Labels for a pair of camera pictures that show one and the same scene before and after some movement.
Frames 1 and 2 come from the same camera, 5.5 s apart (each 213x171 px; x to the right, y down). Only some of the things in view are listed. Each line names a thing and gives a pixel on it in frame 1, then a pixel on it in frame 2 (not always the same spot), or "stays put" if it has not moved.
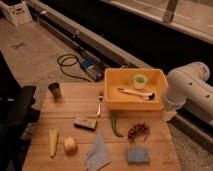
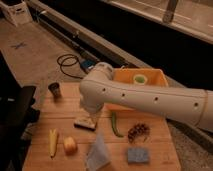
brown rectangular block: [87, 123] stays put
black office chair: [17, 113] stays put
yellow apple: [70, 145] stays put
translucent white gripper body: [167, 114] → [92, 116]
